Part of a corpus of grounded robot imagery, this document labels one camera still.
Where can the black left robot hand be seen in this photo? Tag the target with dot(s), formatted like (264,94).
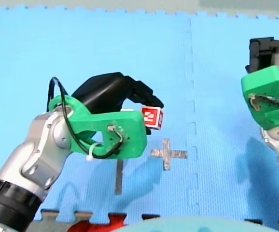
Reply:
(105,91)

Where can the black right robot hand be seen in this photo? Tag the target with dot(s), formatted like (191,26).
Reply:
(262,53)

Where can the red cube with white marks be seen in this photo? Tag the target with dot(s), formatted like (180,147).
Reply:
(151,117)

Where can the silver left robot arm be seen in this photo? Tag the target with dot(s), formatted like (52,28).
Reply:
(38,154)

